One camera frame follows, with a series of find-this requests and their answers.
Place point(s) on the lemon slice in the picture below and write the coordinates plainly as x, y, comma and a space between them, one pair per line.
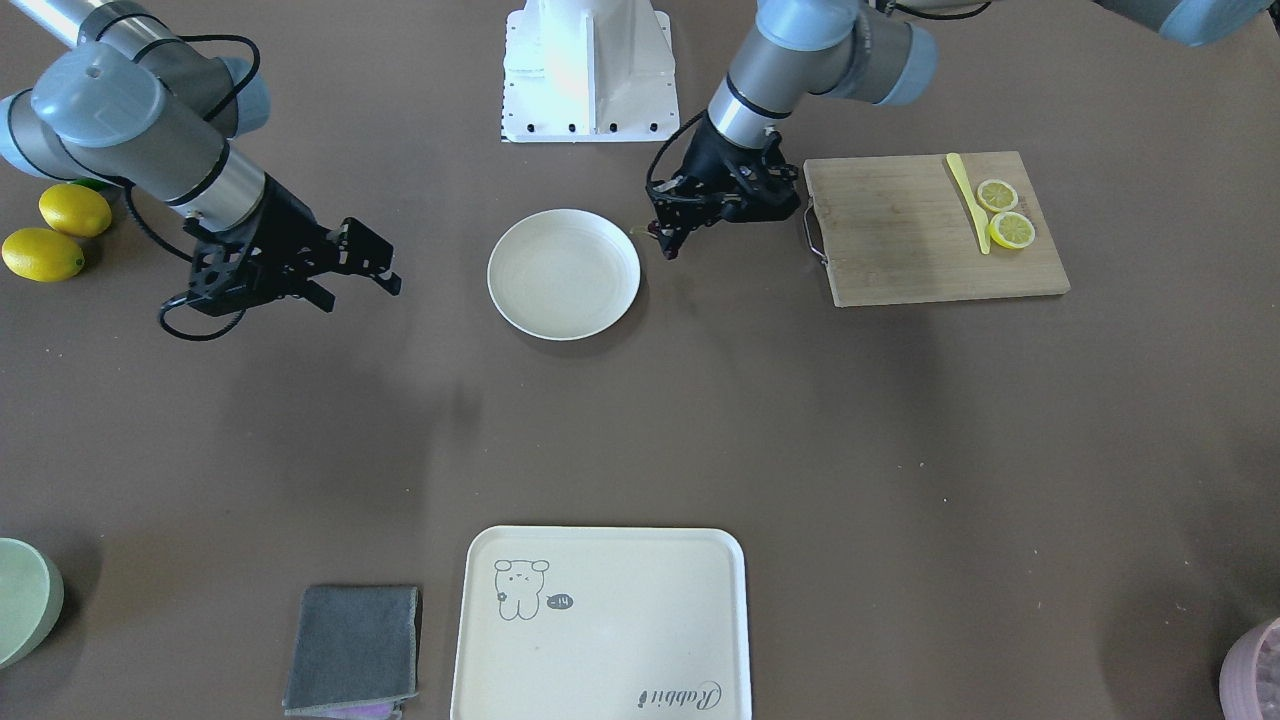
1012, 230
997, 196

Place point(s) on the yellow plastic knife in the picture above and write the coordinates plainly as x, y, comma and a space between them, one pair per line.
979, 216

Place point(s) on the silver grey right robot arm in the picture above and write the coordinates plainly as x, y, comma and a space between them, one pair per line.
132, 103

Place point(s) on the green lime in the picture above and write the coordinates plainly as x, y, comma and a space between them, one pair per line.
95, 184

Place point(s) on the yellow lemon upper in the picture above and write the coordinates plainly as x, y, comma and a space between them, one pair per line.
75, 210

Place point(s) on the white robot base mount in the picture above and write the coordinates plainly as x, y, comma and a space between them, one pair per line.
588, 72

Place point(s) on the yellow lemon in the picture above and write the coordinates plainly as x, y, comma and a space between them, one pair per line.
43, 255
75, 210

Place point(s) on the cream rectangular tray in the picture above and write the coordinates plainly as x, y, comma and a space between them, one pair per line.
603, 623

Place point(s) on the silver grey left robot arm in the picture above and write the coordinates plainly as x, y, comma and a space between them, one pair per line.
868, 51

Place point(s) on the pink bowl with ice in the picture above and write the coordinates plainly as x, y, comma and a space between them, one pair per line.
1249, 675

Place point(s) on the lemon slice lower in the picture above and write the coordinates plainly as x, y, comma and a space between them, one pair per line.
1012, 230

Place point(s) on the grey folded cloth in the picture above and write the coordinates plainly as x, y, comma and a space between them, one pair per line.
355, 652

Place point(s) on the yellow lemon lower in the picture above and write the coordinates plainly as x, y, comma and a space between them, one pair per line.
43, 255

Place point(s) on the light green bowl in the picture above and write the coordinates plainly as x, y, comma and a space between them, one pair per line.
32, 594

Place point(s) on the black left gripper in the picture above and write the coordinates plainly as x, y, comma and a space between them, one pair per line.
716, 153

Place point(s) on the bamboo cutting board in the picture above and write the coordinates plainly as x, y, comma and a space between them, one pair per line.
896, 230

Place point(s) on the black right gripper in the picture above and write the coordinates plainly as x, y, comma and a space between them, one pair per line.
283, 226

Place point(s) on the cream round plate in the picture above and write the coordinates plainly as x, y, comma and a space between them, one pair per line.
563, 275

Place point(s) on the lemon slice upper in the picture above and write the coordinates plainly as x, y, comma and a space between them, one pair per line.
997, 196

